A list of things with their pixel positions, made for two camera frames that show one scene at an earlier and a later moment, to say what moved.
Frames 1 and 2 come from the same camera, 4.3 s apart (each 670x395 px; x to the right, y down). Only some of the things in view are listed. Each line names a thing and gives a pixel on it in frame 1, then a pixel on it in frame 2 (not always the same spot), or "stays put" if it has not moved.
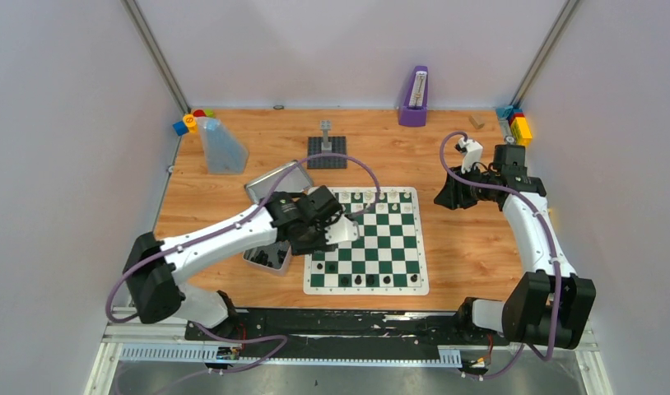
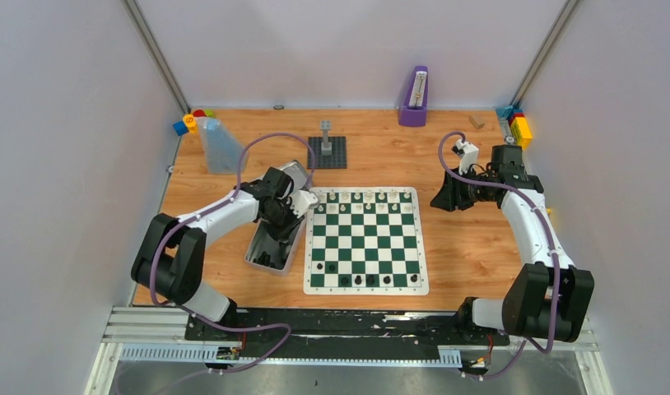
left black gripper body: [318, 237] to [280, 225]
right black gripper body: [476, 193] stays put
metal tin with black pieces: [275, 257] stays put
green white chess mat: [388, 257] stays put
